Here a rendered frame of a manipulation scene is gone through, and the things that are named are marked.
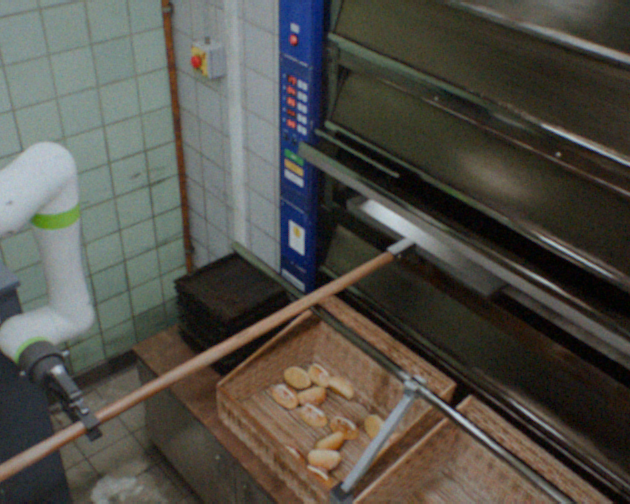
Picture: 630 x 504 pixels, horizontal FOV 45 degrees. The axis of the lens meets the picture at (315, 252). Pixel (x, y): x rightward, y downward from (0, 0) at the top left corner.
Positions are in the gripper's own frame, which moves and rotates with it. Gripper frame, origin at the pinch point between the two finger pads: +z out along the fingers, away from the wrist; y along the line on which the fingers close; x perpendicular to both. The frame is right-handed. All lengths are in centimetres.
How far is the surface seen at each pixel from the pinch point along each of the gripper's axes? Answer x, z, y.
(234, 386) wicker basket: -57, -29, 49
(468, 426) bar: -64, 53, 0
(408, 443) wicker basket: -80, 25, 44
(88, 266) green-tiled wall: -54, -124, 58
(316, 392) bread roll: -78, -13, 53
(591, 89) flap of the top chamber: -102, 41, -65
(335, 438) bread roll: -70, 5, 53
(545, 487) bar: -64, 73, 0
